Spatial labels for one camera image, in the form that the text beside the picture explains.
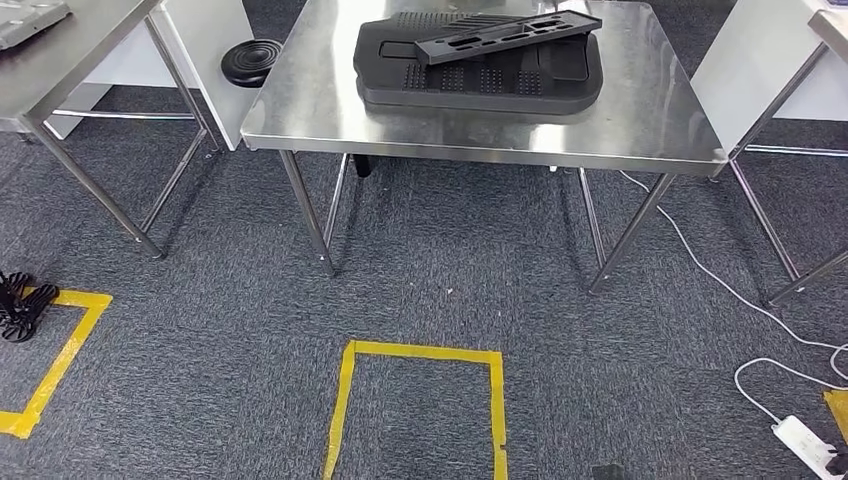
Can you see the black plastic engine cover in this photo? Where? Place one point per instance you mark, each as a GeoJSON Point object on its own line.
{"type": "Point", "coordinates": [477, 93]}

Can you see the grey metal plate part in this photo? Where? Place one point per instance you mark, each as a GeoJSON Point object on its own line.
{"type": "Point", "coordinates": [26, 20]}

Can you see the black plastic bracket part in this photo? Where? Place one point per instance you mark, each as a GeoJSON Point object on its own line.
{"type": "Point", "coordinates": [437, 50]}

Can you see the steel workbench table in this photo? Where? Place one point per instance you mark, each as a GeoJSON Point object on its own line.
{"type": "Point", "coordinates": [762, 218]}
{"type": "Point", "coordinates": [66, 60]}
{"type": "Point", "coordinates": [311, 99]}

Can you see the black round ribbed disc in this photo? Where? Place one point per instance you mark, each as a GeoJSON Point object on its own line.
{"type": "Point", "coordinates": [250, 63]}

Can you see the black humanoid robot leg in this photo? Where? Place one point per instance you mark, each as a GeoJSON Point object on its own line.
{"type": "Point", "coordinates": [23, 311]}

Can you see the black power plug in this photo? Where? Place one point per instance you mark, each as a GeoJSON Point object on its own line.
{"type": "Point", "coordinates": [838, 462]}

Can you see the yellow floor tape square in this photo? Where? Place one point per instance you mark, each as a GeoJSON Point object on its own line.
{"type": "Point", "coordinates": [344, 397]}
{"type": "Point", "coordinates": [838, 411]}
{"type": "Point", "coordinates": [66, 351]}

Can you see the white power strip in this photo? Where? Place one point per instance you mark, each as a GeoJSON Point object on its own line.
{"type": "Point", "coordinates": [802, 444]}

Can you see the black cylindrical bottle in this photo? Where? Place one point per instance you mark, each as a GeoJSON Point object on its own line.
{"type": "Point", "coordinates": [362, 166]}

